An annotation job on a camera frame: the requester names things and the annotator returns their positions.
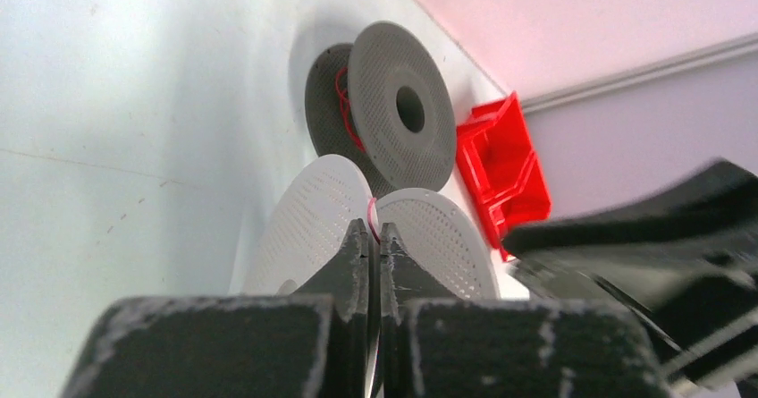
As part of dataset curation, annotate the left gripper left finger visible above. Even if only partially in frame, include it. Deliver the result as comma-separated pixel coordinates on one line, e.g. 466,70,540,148
62,219,370,397

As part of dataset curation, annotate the red wire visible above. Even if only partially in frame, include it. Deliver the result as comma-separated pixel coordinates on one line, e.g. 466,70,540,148
334,66,367,154

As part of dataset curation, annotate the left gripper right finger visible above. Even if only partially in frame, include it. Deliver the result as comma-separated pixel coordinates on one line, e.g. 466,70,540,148
380,223,670,397

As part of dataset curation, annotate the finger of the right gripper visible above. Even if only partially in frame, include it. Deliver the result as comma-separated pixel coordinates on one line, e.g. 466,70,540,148
513,261,757,384
501,159,757,257

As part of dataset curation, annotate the white translucent spool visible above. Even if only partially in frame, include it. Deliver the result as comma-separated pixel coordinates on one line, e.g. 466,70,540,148
233,154,500,300

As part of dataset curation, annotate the dark grey spool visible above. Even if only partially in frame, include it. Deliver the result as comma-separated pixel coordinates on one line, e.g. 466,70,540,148
304,21,457,197

